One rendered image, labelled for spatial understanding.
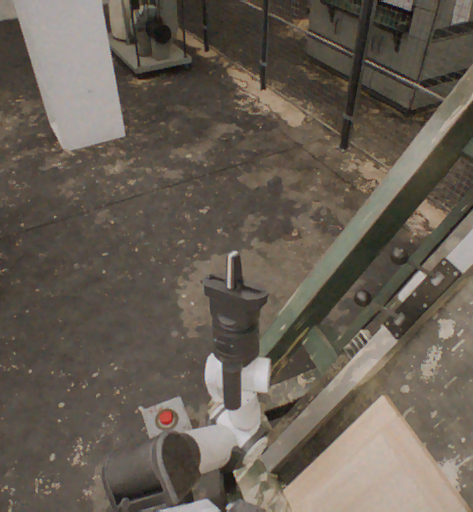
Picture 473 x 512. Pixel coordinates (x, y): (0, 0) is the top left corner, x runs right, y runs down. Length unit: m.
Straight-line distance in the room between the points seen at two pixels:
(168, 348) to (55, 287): 0.91
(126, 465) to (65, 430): 1.63
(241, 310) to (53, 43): 3.57
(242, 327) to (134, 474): 0.32
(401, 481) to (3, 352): 2.31
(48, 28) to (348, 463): 3.69
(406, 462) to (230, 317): 0.52
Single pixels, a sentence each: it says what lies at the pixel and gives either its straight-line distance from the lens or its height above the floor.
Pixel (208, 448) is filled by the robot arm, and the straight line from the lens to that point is 1.00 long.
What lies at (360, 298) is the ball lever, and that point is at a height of 1.44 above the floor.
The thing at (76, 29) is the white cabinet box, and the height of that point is 1.00.
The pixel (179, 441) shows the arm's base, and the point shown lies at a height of 1.34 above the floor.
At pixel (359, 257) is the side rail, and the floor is 1.36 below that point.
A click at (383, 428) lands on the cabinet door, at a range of 1.13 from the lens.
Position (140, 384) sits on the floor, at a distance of 2.56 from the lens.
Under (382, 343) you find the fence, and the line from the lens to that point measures 1.10.
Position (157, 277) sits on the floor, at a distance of 3.03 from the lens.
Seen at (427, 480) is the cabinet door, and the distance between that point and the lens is 1.09.
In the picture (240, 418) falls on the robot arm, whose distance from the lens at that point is 1.04.
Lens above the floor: 2.17
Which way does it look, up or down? 43 degrees down
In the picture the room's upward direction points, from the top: straight up
